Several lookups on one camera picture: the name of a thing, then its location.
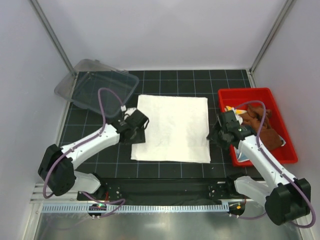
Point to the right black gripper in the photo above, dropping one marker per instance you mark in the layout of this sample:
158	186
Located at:
213	134

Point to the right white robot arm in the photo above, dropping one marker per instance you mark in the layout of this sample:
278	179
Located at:
284	197

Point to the blue white cloth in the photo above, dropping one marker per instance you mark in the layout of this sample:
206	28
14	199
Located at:
240	157

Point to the white towel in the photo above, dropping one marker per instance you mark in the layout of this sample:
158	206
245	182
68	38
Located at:
177	130

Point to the aluminium rail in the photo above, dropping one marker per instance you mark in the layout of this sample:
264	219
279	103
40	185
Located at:
37	196

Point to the clear plastic container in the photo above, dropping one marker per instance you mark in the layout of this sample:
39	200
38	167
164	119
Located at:
92	75

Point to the slotted cable duct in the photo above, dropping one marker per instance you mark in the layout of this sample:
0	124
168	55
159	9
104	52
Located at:
90	208

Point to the right aluminium frame post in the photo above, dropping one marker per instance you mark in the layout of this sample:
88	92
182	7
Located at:
280	19

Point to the red plastic bin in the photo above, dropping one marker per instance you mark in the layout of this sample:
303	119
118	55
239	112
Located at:
236	96

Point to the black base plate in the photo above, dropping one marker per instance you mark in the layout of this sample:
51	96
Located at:
171	191

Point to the colourful patterned cloth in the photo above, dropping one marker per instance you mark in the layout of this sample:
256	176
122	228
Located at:
235	110

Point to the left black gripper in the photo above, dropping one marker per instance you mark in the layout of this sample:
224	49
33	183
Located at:
139	138

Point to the left aluminium frame post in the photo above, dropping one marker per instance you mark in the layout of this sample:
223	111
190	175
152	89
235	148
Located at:
52	35

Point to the aluminium frame post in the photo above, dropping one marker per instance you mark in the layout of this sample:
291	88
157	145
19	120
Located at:
280	19
52	35

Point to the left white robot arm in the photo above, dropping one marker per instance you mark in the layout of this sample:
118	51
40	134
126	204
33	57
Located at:
58	168

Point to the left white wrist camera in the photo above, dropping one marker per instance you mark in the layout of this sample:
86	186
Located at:
130	110

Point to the brown towel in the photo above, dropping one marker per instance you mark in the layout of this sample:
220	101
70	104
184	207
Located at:
268	135

